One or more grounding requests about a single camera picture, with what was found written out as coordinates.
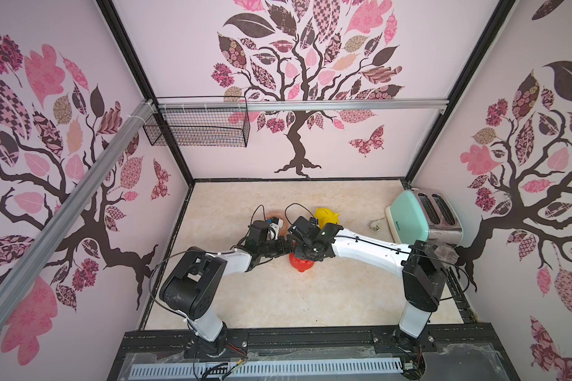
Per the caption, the aluminium rail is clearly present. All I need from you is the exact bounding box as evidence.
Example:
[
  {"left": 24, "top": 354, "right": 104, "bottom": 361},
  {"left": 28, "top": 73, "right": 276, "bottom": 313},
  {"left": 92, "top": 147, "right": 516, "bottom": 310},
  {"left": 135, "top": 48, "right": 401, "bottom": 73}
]
[
  {"left": 159, "top": 98, "right": 449, "bottom": 112},
  {"left": 0, "top": 100, "right": 156, "bottom": 331}
]

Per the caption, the red piggy bank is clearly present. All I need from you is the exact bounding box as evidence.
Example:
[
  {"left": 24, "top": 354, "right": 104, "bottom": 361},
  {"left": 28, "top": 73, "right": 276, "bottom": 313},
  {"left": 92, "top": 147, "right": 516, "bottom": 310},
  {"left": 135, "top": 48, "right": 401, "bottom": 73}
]
[{"left": 289, "top": 253, "right": 315, "bottom": 273}]

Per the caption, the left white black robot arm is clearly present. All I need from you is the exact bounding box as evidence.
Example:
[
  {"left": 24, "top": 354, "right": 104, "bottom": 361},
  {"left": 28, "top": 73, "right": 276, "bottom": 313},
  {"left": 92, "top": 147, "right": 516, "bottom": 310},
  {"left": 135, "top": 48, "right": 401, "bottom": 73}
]
[{"left": 155, "top": 217, "right": 292, "bottom": 352}]

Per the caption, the left aluminium rail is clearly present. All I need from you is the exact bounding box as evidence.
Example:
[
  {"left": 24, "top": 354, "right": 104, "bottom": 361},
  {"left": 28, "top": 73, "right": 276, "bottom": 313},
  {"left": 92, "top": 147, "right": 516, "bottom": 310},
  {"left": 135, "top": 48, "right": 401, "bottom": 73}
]
[{"left": 0, "top": 100, "right": 156, "bottom": 331}]

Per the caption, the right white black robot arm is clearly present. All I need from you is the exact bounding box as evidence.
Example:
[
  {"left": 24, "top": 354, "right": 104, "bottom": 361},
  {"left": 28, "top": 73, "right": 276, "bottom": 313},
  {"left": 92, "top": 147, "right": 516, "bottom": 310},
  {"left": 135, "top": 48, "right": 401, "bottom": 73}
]
[{"left": 288, "top": 217, "right": 450, "bottom": 340}]

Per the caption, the black wire basket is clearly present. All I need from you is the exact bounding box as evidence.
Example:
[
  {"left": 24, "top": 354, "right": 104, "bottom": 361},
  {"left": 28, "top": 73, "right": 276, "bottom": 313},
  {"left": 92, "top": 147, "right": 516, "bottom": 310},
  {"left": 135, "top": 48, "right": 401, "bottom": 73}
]
[{"left": 143, "top": 96, "right": 251, "bottom": 148}]

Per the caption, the mint green toaster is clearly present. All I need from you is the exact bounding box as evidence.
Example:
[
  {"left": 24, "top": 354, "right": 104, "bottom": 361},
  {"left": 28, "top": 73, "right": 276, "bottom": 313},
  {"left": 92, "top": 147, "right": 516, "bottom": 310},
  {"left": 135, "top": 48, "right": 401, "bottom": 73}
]
[{"left": 385, "top": 188, "right": 463, "bottom": 246}]

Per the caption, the glass jar black lid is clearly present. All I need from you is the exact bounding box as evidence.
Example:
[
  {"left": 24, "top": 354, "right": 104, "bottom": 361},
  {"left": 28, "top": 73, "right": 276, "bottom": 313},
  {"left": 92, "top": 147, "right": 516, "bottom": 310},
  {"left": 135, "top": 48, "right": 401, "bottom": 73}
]
[{"left": 431, "top": 243, "right": 459, "bottom": 266}]

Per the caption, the yellow piggy bank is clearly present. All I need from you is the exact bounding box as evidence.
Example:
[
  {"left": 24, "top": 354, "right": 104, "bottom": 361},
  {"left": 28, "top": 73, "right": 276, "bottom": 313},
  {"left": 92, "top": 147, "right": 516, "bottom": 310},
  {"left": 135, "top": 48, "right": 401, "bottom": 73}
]
[{"left": 314, "top": 208, "right": 339, "bottom": 229}]

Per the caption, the back aluminium rail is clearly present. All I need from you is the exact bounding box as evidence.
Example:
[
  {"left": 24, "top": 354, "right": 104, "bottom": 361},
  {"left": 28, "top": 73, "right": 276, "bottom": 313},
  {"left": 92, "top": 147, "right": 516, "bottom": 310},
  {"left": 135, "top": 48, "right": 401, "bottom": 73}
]
[{"left": 159, "top": 98, "right": 449, "bottom": 112}]

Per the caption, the white cable duct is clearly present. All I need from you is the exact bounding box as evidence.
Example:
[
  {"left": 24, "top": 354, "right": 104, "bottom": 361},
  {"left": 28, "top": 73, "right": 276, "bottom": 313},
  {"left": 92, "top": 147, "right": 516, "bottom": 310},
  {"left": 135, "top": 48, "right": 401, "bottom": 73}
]
[{"left": 125, "top": 358, "right": 404, "bottom": 380}]

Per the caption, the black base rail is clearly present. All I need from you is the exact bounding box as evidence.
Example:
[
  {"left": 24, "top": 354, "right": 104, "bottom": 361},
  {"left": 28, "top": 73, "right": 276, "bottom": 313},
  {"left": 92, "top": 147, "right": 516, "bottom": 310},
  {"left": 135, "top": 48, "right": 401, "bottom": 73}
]
[{"left": 119, "top": 323, "right": 500, "bottom": 355}]

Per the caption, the white toaster plug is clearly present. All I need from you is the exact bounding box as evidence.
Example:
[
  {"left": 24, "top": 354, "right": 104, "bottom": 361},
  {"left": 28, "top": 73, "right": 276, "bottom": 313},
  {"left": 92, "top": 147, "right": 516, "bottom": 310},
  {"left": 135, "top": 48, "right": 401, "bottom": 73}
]
[{"left": 370, "top": 217, "right": 389, "bottom": 232}]

